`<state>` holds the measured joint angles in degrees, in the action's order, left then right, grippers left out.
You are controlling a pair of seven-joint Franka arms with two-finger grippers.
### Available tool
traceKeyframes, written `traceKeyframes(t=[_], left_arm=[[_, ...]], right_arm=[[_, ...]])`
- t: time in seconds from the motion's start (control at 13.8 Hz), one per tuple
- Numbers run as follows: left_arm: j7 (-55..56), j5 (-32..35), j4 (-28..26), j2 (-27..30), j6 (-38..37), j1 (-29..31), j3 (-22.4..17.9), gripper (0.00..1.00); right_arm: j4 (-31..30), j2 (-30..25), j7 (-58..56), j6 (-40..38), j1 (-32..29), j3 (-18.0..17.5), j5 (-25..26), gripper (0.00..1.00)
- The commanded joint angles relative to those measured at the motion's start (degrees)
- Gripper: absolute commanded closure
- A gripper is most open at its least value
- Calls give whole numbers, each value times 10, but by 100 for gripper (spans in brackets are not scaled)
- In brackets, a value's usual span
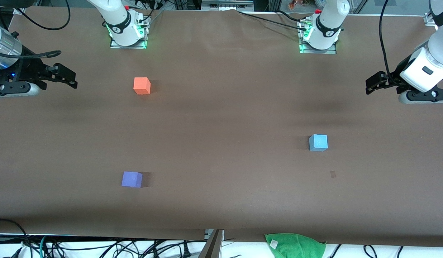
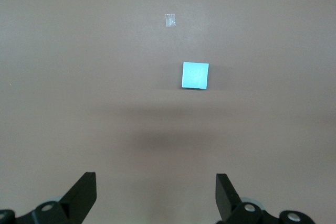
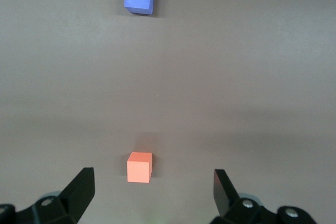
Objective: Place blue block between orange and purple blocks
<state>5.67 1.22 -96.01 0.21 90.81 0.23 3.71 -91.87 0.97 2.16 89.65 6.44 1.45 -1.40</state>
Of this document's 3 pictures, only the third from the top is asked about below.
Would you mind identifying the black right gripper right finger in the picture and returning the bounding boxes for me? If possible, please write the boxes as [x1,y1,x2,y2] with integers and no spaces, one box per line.
[211,169,316,224]

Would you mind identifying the orange foam block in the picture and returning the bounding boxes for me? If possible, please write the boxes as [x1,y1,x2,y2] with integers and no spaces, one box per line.
[127,152,153,183]

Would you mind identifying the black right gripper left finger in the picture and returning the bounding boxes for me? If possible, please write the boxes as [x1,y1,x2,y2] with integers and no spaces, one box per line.
[0,167,96,224]

